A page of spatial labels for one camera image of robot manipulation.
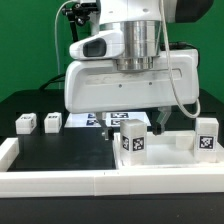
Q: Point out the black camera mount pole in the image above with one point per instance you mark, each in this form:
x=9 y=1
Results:
x=75 y=20

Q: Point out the white U-shaped fence wall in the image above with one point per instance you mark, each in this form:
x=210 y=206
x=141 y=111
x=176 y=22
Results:
x=99 y=183

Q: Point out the white square tabletop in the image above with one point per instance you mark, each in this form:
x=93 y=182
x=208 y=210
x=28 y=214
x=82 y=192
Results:
x=172 y=149

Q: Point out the white sheet with fiducial tags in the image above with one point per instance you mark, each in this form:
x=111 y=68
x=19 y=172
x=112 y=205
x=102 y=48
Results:
x=111 y=119

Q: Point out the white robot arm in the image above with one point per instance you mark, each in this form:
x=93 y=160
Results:
x=128 y=63

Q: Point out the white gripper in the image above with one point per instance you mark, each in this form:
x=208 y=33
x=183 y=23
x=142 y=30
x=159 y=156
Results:
x=97 y=86

